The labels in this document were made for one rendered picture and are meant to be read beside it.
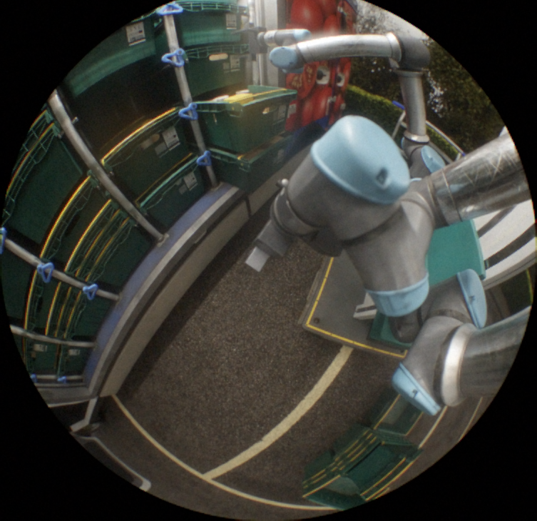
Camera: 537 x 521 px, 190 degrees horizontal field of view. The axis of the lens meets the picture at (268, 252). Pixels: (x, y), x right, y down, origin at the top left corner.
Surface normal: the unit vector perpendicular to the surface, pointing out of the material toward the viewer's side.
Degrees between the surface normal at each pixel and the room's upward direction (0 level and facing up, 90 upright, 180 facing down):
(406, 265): 35
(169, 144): 95
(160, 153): 92
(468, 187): 81
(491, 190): 88
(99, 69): 98
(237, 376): 0
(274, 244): 24
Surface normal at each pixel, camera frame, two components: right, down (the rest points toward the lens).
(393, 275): -0.46, 0.41
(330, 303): -0.03, -0.41
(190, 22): 0.80, 0.56
